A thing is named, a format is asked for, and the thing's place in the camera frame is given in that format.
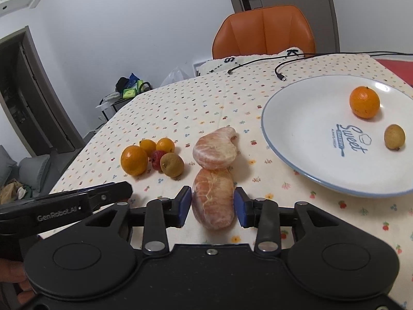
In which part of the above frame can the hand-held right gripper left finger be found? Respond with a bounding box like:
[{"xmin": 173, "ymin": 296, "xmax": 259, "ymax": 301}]
[{"xmin": 78, "ymin": 185, "xmax": 193, "ymax": 256}]

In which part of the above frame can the floral tablecloth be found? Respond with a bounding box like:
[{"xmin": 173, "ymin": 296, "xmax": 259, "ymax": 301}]
[{"xmin": 48, "ymin": 53, "xmax": 413, "ymax": 310}]

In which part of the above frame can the white plate with blue rim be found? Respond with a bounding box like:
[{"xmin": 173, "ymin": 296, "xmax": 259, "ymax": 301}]
[{"xmin": 261, "ymin": 75, "xmax": 413, "ymax": 198}]

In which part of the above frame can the person's left hand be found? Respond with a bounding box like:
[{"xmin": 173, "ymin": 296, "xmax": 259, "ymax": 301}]
[{"xmin": 0, "ymin": 258, "xmax": 34, "ymax": 306}]

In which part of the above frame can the red bayberry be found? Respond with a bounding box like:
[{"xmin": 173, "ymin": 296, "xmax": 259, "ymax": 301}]
[{"xmin": 151, "ymin": 150, "xmax": 166, "ymax": 172}]

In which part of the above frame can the orange leather chair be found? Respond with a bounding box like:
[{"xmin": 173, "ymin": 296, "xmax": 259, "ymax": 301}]
[{"xmin": 212, "ymin": 5, "xmax": 316, "ymax": 60}]

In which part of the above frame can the white fluffy cushion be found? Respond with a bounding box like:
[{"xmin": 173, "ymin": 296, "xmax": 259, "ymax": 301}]
[{"xmin": 197, "ymin": 48, "xmax": 305, "ymax": 77}]

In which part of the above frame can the peeled straight pomelo segment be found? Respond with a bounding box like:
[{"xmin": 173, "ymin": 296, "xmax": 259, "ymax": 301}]
[{"xmin": 192, "ymin": 167, "xmax": 235, "ymax": 231}]

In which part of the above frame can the brown kiwi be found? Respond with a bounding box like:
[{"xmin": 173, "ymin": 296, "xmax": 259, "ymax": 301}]
[{"xmin": 160, "ymin": 153, "xmax": 185, "ymax": 178}]

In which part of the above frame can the peeled curved pomelo segment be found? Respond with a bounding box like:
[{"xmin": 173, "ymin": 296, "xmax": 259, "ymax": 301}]
[{"xmin": 193, "ymin": 127, "xmax": 237, "ymax": 171}]

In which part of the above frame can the beige cloth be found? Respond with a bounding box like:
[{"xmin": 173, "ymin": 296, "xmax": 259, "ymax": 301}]
[{"xmin": 0, "ymin": 181, "xmax": 26, "ymax": 205}]

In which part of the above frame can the clear plastic bag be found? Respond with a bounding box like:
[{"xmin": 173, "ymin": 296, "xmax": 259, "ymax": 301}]
[{"xmin": 160, "ymin": 67, "xmax": 191, "ymax": 88}]

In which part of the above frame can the red mat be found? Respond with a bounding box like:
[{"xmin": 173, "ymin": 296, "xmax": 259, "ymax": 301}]
[{"xmin": 376, "ymin": 57, "xmax": 413, "ymax": 88}]

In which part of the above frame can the dark doorway frame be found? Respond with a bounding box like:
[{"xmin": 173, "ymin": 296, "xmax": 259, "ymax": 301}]
[{"xmin": 0, "ymin": 26, "xmax": 86, "ymax": 157}]

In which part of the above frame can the black metal rack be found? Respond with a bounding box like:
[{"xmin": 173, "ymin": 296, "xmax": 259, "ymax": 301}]
[{"xmin": 96, "ymin": 81, "xmax": 152, "ymax": 123}]

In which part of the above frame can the orange with green stem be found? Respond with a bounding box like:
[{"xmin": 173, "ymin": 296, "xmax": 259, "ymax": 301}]
[{"xmin": 349, "ymin": 86, "xmax": 381, "ymax": 119}]

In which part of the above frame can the large orange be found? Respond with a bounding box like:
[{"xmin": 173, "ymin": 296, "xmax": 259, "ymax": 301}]
[{"xmin": 121, "ymin": 145, "xmax": 149, "ymax": 176}]

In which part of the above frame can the yellow longan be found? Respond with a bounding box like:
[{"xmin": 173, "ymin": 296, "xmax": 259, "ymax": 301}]
[{"xmin": 384, "ymin": 124, "xmax": 406, "ymax": 151}]

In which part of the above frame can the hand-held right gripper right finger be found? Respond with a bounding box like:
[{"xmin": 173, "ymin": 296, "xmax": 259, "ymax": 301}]
[{"xmin": 234, "ymin": 186, "xmax": 347, "ymax": 256}]

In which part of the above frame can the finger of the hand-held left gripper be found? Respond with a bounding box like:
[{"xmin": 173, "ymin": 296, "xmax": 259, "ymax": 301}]
[{"xmin": 81, "ymin": 181, "xmax": 133, "ymax": 213}]

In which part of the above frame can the small kumquat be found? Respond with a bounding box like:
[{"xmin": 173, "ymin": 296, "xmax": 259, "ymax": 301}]
[
  {"xmin": 139, "ymin": 139, "xmax": 157, "ymax": 158},
  {"xmin": 156, "ymin": 137, "xmax": 176, "ymax": 154}
]

